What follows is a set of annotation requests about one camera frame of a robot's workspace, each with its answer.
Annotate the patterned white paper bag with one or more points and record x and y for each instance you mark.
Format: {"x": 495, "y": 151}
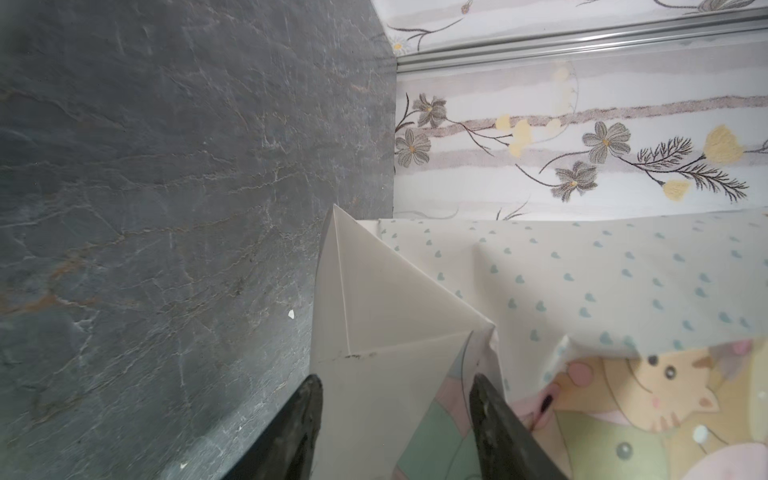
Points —
{"x": 629, "y": 349}

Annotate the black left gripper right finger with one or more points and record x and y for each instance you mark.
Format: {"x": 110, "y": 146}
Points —
{"x": 506, "y": 448}

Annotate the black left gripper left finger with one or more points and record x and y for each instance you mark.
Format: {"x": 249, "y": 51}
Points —
{"x": 285, "y": 449}

